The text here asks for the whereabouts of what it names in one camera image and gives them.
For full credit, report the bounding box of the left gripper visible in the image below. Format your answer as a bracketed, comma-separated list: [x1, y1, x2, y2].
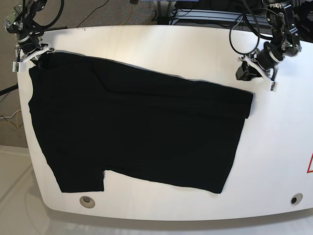
[236, 47, 284, 81]

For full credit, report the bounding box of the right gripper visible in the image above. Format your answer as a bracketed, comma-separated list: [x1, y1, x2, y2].
[16, 33, 55, 70]

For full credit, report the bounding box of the black T-shirt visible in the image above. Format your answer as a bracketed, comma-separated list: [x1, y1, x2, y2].
[28, 52, 253, 194]

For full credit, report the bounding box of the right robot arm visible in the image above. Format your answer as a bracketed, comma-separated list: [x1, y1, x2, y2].
[4, 0, 65, 72]

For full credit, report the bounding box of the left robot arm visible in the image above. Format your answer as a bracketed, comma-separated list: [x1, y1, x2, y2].
[231, 0, 301, 82]

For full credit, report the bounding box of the red triangle sticker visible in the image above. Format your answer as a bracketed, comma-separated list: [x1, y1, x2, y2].
[307, 154, 313, 173]

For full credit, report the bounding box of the table grommet hole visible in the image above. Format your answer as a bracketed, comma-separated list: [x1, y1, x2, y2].
[291, 193, 303, 205]
[79, 196, 95, 209]

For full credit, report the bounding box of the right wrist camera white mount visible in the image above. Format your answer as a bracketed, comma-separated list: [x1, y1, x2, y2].
[12, 44, 55, 73]

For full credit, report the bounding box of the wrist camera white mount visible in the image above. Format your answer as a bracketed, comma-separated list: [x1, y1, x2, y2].
[238, 54, 278, 92]
[12, 44, 55, 73]

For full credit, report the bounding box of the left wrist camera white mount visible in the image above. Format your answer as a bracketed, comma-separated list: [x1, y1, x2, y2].
[238, 54, 278, 92]

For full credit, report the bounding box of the aluminium frame rail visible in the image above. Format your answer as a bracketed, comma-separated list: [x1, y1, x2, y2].
[171, 8, 269, 27]

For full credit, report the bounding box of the yellow cable on floor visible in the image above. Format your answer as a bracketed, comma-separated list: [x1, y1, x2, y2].
[0, 109, 23, 129]

